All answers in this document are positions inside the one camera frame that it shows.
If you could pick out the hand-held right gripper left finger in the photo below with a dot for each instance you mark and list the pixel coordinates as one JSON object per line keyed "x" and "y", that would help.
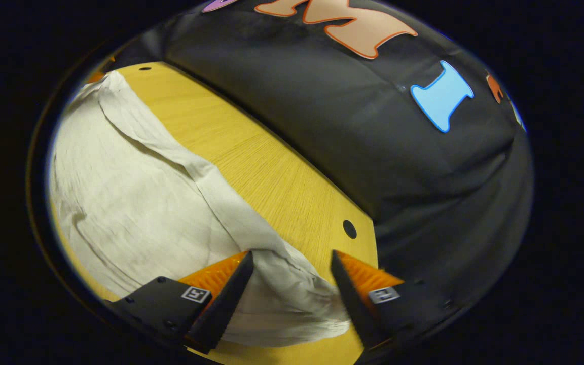
{"x": 226, "y": 304}

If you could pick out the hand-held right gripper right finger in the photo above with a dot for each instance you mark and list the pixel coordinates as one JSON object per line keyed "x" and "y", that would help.
{"x": 355, "y": 304}

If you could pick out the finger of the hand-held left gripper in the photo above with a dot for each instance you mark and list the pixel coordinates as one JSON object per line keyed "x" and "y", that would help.
{"x": 96, "y": 77}

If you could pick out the white jeans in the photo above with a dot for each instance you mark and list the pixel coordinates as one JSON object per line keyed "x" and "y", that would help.
{"x": 135, "y": 218}

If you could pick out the black backdrop cloth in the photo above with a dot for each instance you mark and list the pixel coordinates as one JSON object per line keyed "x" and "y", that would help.
{"x": 348, "y": 142}

